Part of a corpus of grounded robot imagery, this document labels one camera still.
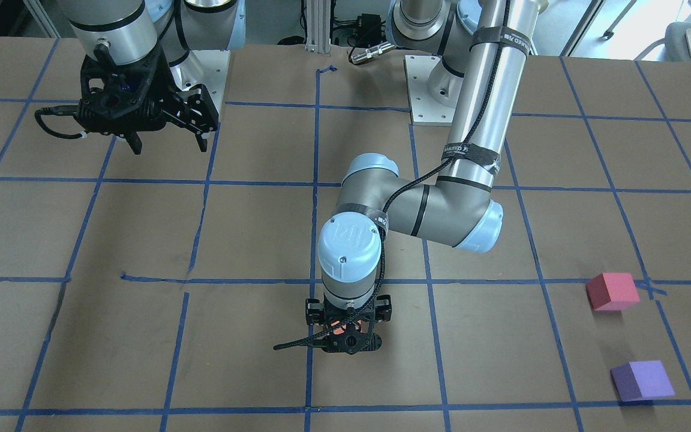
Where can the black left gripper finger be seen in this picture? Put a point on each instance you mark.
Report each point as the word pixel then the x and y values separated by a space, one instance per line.
pixel 314 312
pixel 383 308

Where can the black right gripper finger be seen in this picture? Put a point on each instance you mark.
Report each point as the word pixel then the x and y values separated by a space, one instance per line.
pixel 195 111
pixel 133 141

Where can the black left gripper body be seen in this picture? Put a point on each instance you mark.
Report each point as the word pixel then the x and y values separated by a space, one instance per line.
pixel 385 306

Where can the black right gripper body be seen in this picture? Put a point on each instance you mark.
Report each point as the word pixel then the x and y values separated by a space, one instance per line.
pixel 173 87

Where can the orange foam cube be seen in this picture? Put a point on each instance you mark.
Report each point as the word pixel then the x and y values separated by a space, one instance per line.
pixel 338 328

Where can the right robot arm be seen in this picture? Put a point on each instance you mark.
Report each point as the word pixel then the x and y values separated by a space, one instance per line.
pixel 121 32

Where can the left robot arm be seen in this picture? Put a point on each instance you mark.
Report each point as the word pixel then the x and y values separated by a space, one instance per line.
pixel 482 48

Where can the silver cylindrical connector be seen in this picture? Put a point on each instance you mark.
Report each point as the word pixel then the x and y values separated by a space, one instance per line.
pixel 371 53

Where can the pink foam cube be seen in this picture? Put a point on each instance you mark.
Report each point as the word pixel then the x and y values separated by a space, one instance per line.
pixel 612 291

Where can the purple foam cube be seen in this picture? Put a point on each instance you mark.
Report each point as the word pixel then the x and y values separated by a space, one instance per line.
pixel 642 380

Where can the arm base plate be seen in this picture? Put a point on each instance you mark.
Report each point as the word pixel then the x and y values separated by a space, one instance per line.
pixel 429 90
pixel 204 73

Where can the aluminium extrusion post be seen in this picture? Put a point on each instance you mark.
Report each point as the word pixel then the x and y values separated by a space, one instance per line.
pixel 318 25

